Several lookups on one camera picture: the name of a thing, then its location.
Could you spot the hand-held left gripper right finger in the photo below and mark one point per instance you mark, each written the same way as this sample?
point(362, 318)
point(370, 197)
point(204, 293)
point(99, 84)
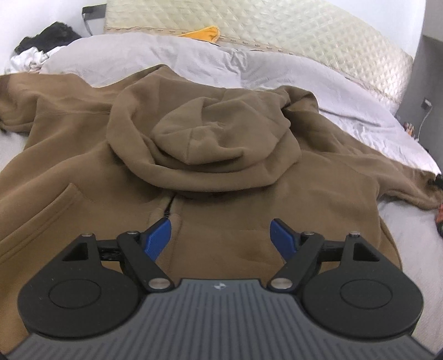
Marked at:
point(282, 237)

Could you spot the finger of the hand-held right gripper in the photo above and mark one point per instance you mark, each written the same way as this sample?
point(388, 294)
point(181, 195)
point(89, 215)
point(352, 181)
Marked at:
point(439, 181)

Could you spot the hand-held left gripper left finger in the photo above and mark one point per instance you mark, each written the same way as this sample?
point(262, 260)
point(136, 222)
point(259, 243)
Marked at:
point(157, 237)

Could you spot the brown hoodie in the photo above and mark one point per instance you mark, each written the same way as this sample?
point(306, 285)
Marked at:
point(221, 197)

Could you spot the dark patterned cloth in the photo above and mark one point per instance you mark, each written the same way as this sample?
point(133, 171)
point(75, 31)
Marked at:
point(440, 221)

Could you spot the small items on nightstand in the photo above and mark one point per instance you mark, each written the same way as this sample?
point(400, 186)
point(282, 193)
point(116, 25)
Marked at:
point(409, 128)

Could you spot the grey nightstand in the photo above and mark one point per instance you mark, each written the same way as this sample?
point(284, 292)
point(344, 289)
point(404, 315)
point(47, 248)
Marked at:
point(429, 69)

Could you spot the grey-white duvet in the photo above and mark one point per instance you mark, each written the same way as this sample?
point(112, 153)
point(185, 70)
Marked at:
point(138, 52)

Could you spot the yellow cloth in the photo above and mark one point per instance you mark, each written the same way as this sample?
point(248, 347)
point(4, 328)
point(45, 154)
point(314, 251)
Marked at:
point(204, 34)

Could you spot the cream quilted headboard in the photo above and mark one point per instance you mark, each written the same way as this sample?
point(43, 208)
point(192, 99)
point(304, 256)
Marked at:
point(277, 27)

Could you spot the black cloth pile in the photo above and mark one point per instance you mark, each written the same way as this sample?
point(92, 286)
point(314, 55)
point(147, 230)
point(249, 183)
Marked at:
point(52, 34)

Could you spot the wall socket with charger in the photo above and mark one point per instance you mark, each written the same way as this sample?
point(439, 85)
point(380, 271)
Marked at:
point(425, 104)

